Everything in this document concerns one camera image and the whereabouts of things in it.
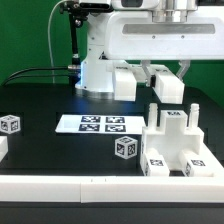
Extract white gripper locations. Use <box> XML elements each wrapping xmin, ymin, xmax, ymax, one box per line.
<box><xmin>104</xmin><ymin>6</ymin><xmax>224</xmax><ymax>87</ymax></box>

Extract white chair seat block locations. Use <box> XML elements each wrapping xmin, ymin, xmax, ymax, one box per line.
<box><xmin>140</xmin><ymin>103</ymin><xmax>204</xmax><ymax>169</ymax></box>

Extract small white tag cube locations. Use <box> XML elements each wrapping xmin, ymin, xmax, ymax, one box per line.
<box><xmin>115</xmin><ymin>136</ymin><xmax>138</xmax><ymax>159</ymax></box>

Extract white chair back piece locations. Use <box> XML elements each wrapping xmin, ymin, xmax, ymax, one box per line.
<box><xmin>109</xmin><ymin>60</ymin><xmax>185</xmax><ymax>104</ymax></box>

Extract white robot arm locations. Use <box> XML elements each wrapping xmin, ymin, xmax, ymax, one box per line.
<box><xmin>76</xmin><ymin>0</ymin><xmax>224</xmax><ymax>104</ymax></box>

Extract white tag sheet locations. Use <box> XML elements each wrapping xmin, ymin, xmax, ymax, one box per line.
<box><xmin>56</xmin><ymin>115</ymin><xmax>145</xmax><ymax>134</ymax></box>

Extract white tag cube far left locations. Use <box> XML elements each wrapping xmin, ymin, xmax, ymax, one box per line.
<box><xmin>0</xmin><ymin>115</ymin><xmax>21</xmax><ymax>134</ymax></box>

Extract white block left edge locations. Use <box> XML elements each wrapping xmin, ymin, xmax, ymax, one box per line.
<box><xmin>0</xmin><ymin>136</ymin><xmax>8</xmax><ymax>162</ymax></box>

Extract white right fence rail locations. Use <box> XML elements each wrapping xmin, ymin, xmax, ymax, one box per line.
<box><xmin>200</xmin><ymin>144</ymin><xmax>224</xmax><ymax>178</ymax></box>

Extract white fence rail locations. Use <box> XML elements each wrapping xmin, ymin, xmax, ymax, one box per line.
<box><xmin>200</xmin><ymin>144</ymin><xmax>224</xmax><ymax>178</ymax></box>
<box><xmin>0</xmin><ymin>175</ymin><xmax>224</xmax><ymax>203</ymax></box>

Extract grey cable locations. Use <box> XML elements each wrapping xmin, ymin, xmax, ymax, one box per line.
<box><xmin>47</xmin><ymin>0</ymin><xmax>69</xmax><ymax>84</ymax></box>

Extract black cables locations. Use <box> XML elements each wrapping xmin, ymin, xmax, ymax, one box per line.
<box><xmin>0</xmin><ymin>65</ymin><xmax>82</xmax><ymax>87</ymax></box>

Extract white front fence rail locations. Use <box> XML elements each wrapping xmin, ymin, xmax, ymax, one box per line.
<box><xmin>0</xmin><ymin>175</ymin><xmax>224</xmax><ymax>203</ymax></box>

